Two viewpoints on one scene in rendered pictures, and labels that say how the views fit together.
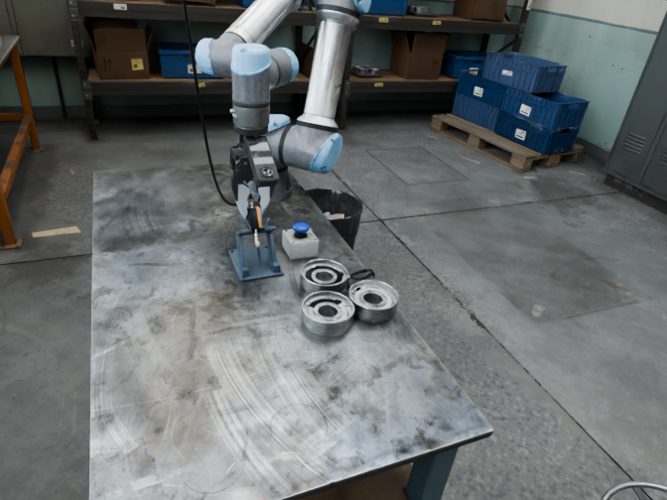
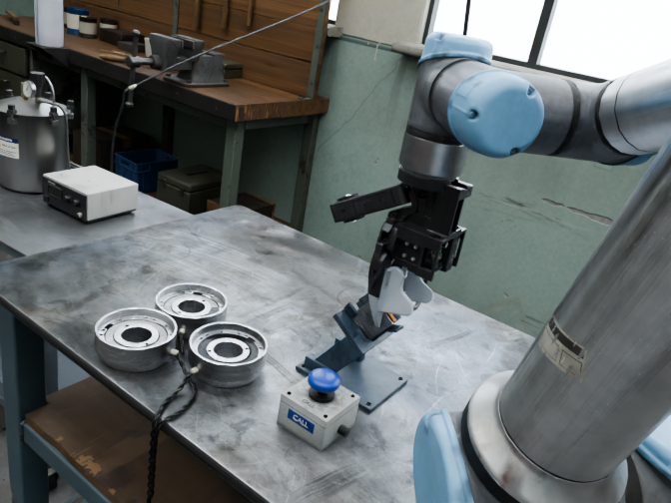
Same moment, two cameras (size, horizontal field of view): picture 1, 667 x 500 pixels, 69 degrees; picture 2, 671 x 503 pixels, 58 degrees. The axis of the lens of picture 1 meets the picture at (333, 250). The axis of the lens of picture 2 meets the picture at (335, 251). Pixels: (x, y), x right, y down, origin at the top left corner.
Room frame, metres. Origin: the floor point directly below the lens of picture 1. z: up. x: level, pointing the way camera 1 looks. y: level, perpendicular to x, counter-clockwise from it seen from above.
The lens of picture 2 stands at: (1.54, -0.25, 1.30)
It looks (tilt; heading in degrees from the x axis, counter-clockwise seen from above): 23 degrees down; 148
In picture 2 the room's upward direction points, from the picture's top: 10 degrees clockwise
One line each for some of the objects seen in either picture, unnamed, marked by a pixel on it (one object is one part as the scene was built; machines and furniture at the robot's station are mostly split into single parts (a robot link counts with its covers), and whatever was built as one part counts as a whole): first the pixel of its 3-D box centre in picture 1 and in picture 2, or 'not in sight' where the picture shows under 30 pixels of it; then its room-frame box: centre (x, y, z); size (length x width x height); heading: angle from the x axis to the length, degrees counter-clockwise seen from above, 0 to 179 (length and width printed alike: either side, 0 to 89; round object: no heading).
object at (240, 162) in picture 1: (250, 151); (422, 221); (1.00, 0.20, 1.06); 0.09 x 0.08 x 0.12; 26
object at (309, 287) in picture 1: (324, 279); (228, 354); (0.89, 0.01, 0.82); 0.10 x 0.10 x 0.04
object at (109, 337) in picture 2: (372, 302); (136, 340); (0.83, -0.09, 0.82); 0.08 x 0.08 x 0.02
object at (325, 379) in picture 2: (301, 233); (322, 391); (1.03, 0.08, 0.85); 0.04 x 0.04 x 0.05
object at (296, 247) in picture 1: (299, 241); (322, 410); (1.04, 0.09, 0.82); 0.08 x 0.07 x 0.05; 25
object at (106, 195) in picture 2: not in sight; (57, 139); (-0.10, -0.10, 0.83); 0.41 x 0.19 x 0.30; 29
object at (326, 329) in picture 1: (327, 313); (191, 311); (0.77, 0.00, 0.82); 0.10 x 0.10 x 0.04
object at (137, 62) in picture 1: (120, 50); not in sight; (4.02, 1.83, 0.64); 0.49 x 0.40 x 0.37; 120
